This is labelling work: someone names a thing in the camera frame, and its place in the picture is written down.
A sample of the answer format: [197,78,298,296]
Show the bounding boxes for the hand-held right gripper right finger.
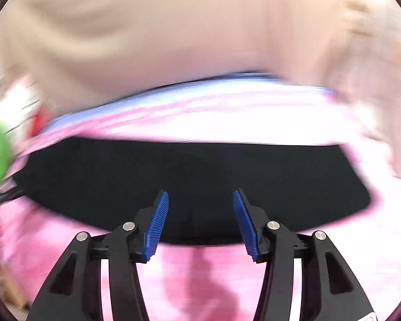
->
[233,189,377,321]

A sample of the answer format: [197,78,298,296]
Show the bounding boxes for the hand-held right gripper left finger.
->
[27,189,169,321]

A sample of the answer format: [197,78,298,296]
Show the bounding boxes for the black pants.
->
[16,136,371,246]

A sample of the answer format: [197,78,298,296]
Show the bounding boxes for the pink floral bedsheet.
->
[0,70,401,321]

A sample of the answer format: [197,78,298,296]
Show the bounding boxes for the white cartoon face pillow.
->
[0,75,52,137]

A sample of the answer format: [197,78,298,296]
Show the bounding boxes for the beige cloth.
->
[0,0,401,183]

